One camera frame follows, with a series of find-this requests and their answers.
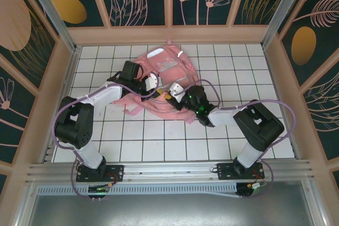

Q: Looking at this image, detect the pink student backpack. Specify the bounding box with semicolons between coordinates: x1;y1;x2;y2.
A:
113;38;204;125

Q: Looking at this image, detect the grey metal sheet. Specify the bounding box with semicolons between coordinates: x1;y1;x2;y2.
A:
28;193;317;226

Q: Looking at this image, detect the beige wooden enclosure frame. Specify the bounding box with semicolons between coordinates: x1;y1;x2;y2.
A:
0;0;339;226

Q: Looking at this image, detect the aluminium mounting rail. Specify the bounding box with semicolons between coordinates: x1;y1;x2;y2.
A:
25;159;315;184

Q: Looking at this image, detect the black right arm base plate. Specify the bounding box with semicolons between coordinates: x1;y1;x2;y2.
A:
216;161;265;180

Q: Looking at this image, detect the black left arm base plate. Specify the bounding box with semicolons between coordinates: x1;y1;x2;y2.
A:
76;164;125;183

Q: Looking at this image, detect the grey slotted cable duct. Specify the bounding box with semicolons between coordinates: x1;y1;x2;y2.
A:
36;182;240;198

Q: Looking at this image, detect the aluminium corner post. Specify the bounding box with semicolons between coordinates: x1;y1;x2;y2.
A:
25;0;81;52
260;0;319;49

